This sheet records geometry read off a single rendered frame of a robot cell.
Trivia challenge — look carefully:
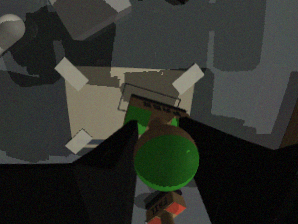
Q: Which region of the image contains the grey and black cylinder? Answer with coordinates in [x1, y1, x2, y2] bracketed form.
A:
[0, 14, 25, 55]

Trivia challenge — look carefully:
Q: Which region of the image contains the green-handled rubber stamp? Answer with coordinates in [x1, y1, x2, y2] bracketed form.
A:
[124, 93, 200, 192]

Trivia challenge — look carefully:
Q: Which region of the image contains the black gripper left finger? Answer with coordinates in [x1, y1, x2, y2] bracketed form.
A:
[0, 120, 138, 224]

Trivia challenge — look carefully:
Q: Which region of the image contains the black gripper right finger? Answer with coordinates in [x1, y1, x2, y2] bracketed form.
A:
[180, 117, 298, 224]

